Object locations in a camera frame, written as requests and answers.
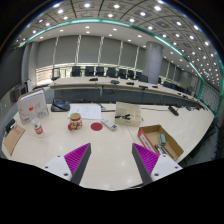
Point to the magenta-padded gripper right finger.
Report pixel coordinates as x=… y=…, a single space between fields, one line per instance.
x=146 y=160

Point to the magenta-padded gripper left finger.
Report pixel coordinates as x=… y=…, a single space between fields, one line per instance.
x=77 y=159

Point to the clear red-capped water bottle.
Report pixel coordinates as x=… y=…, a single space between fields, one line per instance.
x=38 y=129

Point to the grey-green eraser block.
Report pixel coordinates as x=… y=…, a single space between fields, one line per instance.
x=162 y=139

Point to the open cardboard box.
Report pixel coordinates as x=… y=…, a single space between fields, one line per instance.
x=173 y=146

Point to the red and cream mug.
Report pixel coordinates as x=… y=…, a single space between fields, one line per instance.
x=75 y=122

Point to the flat round red coaster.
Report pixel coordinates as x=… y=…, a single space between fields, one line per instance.
x=96 y=126

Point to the white remote control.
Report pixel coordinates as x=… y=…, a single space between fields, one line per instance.
x=108 y=124

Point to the white printed paper sheet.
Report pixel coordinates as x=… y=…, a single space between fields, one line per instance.
x=85 y=111

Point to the black clips in organizer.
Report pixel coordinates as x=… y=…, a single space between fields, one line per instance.
x=124 y=117

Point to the cream desk organizer box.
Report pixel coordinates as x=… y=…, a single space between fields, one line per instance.
x=131 y=111

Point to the black desk microphone unit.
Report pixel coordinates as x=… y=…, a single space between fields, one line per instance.
x=60 y=106

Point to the black tabletop microphone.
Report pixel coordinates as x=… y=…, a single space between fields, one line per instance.
x=173 y=110

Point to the black pen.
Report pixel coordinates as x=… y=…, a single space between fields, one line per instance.
x=108 y=110

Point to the brown paper envelope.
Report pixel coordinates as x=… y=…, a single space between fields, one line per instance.
x=13 y=138

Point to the white copy paper box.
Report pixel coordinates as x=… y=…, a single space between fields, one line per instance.
x=31 y=106

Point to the long curved conference desk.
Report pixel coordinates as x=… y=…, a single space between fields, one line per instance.
x=100 y=91

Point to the black box device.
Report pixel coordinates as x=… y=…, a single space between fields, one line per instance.
x=9 y=126

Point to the row of black office chairs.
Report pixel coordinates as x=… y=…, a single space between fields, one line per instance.
x=100 y=71

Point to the round ceiling lights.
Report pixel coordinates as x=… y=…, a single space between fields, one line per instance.
x=143 y=14

